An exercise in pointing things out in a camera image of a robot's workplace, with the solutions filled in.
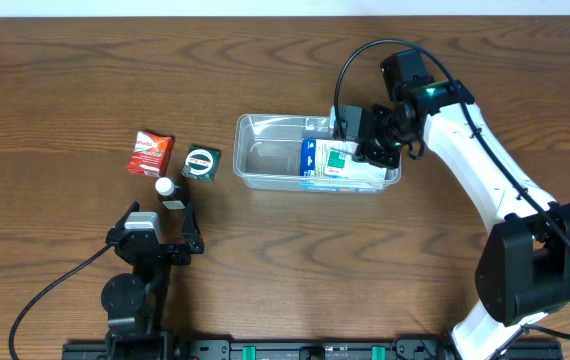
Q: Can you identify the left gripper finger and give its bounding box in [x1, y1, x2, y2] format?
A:
[181, 202, 201, 238]
[114, 201, 140, 230]

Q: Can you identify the white green medicine box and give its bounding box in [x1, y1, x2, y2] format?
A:
[322, 149, 387, 181]

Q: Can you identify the blue fever patch box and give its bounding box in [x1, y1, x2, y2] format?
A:
[300, 139, 386, 192]

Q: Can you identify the red medicine box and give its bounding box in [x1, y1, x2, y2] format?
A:
[126, 131, 174, 178]

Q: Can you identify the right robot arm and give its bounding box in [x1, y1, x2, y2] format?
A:
[334, 47, 570, 359]

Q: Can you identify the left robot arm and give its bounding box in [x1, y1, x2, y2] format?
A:
[101, 202, 204, 337]

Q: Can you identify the clear plastic container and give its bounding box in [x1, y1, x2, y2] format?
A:
[233, 114, 401, 193]

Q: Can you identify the brown bottle white cap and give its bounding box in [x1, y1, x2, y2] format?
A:
[155, 177, 190, 210]

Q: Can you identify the dark green round-logo box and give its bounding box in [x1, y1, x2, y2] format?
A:
[181, 145, 221, 182]

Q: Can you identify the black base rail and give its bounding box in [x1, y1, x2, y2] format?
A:
[62, 338, 564, 360]

